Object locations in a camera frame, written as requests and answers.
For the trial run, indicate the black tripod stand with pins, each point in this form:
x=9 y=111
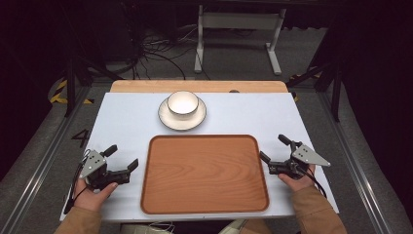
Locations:
x=70 y=84
x=336 y=87

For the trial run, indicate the person's white shoe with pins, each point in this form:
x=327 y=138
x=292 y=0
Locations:
x=232 y=227

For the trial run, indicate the wooden tray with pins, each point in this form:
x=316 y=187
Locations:
x=204 y=175

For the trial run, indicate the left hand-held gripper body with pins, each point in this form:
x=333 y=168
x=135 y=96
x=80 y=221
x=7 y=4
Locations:
x=97 y=174

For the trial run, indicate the person's leg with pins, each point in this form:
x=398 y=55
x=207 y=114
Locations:
x=256 y=227

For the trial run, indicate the white metal stand frame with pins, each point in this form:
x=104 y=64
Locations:
x=238 y=21

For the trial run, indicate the wooden table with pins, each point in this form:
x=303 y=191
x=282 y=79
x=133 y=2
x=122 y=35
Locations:
x=195 y=86

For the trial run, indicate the person's right hand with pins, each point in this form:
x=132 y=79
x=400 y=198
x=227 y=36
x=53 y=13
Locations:
x=298 y=184

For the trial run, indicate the white bowl dark rim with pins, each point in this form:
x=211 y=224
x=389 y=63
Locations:
x=182 y=104

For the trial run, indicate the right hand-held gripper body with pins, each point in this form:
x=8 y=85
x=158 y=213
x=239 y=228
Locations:
x=307 y=156

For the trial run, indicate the person's left hand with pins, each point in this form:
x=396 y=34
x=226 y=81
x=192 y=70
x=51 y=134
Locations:
x=92 y=196

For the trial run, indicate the aluminium floor rail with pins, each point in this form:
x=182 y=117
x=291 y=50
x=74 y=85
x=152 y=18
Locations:
x=44 y=162
x=360 y=182

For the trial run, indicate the white saucer plate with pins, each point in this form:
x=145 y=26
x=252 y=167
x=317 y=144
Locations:
x=168 y=123

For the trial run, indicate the yellow black floor tape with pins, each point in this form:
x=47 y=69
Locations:
x=296 y=96
x=60 y=94

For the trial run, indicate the white table cover sheet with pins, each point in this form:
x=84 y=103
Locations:
x=123 y=123

